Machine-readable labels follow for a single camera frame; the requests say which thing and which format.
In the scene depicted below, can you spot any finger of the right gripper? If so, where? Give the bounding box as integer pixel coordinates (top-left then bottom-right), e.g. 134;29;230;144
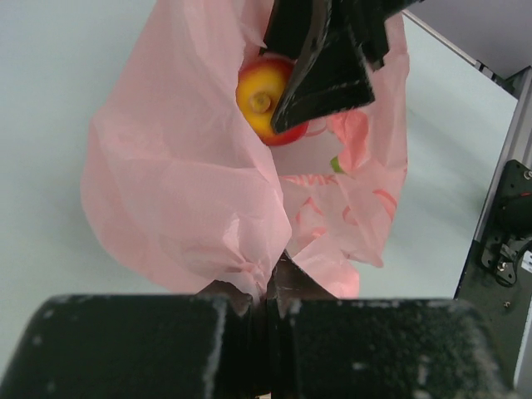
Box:
262;0;320;58
271;1;374;134

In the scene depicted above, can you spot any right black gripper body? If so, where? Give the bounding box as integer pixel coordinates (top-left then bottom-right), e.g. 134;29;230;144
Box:
333;0;423;71

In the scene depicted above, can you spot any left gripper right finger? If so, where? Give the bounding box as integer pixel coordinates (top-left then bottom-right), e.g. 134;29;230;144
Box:
266;255;517;398

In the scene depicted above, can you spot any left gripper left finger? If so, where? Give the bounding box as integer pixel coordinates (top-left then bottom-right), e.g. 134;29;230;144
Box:
1;282;270;398

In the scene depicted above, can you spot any fake red yellow peach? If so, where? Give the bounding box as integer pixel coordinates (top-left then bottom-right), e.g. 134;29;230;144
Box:
235;57;308;146

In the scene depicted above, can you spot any pink plastic bag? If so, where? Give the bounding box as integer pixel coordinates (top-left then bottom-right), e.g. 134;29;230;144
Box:
81;1;409;298

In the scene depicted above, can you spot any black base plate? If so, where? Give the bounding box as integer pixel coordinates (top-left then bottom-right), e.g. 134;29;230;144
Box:
455;160;531;386

